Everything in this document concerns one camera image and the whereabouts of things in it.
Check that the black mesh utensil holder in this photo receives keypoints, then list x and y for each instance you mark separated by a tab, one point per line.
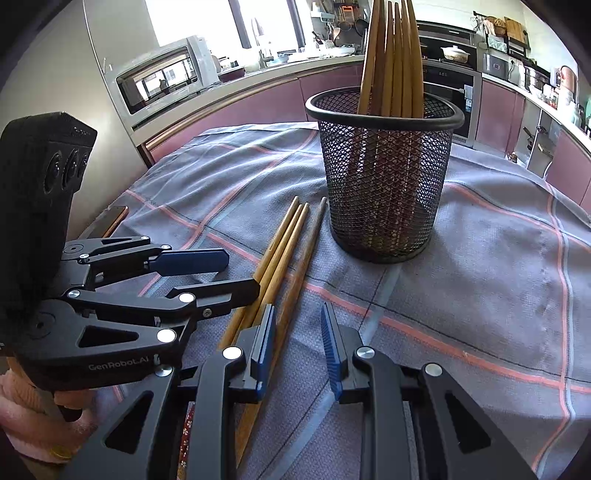
383	207

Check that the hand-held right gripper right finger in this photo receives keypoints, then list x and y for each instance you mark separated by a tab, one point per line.
330	350

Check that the pink kitchen base cabinets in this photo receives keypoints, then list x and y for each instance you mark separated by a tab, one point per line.
258	106
496	115

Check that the pink electric kettle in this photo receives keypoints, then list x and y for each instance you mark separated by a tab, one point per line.
567	76

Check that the white countertop oven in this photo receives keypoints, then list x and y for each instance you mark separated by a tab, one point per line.
198	57

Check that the bunch of wooden chopsticks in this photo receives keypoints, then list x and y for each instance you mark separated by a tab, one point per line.
392	60

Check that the floral-tipped wooden chopstick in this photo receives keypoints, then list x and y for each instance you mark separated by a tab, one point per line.
285	240
304	258
278	230
290	250

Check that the copper-edged smartphone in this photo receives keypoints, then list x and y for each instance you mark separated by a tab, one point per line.
115	220

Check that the black integrated stove oven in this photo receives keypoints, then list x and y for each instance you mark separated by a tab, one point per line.
443	92

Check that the large kitchen window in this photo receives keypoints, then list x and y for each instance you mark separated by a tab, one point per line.
217	23

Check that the grey plaid tablecloth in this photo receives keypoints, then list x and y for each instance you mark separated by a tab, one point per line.
461	286

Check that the dark red bowl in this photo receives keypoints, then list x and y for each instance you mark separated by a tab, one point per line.
231	74

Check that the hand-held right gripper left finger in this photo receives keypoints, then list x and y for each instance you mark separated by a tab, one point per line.
265	350

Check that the black wall storage rack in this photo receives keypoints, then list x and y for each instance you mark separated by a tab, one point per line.
505	34

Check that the stainless steel pot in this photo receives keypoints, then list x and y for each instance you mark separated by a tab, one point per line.
536	78

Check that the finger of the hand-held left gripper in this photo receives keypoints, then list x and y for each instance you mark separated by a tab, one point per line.
194	261
221	290

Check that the white casserole pot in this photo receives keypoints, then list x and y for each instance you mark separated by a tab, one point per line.
455	54

